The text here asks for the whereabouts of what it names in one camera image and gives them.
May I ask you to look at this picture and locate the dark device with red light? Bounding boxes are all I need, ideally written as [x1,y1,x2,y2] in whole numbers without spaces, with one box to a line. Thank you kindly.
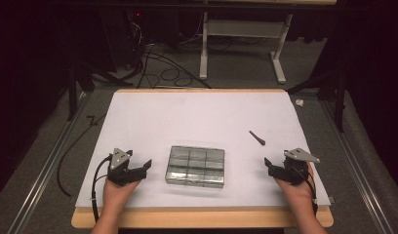
[99,9,146,72]

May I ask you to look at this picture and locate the black metal stand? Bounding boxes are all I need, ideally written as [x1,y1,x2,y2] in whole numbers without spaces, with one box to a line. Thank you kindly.
[65,60,135,122]
[286,64,348,134]

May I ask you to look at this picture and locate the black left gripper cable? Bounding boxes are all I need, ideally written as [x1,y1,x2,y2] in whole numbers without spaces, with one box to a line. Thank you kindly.
[91,155,113,224]

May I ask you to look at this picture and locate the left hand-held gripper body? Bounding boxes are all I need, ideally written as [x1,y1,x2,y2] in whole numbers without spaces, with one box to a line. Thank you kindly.
[106,147,148,187]

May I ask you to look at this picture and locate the metal floor rail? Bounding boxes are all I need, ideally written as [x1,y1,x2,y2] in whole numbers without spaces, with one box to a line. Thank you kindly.
[319,98,395,234]
[6,92,93,234]

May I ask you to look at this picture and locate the clear plastic compartment box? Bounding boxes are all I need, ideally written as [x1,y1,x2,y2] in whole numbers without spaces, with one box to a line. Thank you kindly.
[165,144,226,189]

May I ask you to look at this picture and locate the white paper sheet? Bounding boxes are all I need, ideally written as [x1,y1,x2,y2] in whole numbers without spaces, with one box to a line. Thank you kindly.
[74,90,333,210]

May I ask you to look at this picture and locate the person's left hand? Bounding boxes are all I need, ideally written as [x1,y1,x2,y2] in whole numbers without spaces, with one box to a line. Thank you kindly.
[102,177,143,213]

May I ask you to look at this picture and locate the coiled black floor cables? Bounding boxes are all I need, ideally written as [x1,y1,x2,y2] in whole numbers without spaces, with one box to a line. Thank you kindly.
[135,41,213,90]

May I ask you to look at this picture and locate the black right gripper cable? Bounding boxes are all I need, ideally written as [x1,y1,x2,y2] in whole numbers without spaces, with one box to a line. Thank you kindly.
[293,162,319,216]

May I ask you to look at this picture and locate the small dark stick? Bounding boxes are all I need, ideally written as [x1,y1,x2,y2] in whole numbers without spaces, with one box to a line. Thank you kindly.
[248,130,267,146]

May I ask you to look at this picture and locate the person's right hand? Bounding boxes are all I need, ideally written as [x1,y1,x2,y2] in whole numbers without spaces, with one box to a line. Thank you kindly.
[273,161,316,213]

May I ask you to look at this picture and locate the white desk frame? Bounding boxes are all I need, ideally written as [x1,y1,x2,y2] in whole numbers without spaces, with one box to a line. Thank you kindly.
[198,0,338,85]

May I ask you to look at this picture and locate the long black floor cable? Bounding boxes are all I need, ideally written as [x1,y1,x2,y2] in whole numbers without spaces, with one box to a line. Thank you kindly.
[56,112,107,198]

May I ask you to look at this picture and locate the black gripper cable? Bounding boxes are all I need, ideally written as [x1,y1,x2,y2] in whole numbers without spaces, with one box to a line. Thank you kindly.
[293,162,319,216]
[91,155,113,224]

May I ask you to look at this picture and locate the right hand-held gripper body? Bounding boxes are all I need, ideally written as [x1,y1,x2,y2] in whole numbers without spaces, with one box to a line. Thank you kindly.
[272,147,321,187]

